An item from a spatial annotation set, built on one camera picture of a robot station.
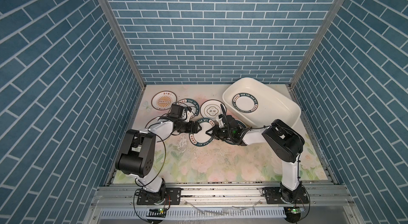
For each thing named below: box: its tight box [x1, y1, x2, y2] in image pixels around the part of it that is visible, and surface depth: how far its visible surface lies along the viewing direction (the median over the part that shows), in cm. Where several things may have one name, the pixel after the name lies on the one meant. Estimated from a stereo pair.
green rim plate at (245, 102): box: [232, 92, 259, 114], surface depth 112 cm
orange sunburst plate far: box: [150, 90, 178, 111], surface depth 114 cm
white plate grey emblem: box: [199, 99, 227, 121], surface depth 107 cm
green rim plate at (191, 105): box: [176, 98, 200, 120], surface depth 111 cm
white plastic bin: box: [222, 77, 302, 128], surface depth 110 cm
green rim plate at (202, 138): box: [189, 118, 216, 147], surface depth 93 cm
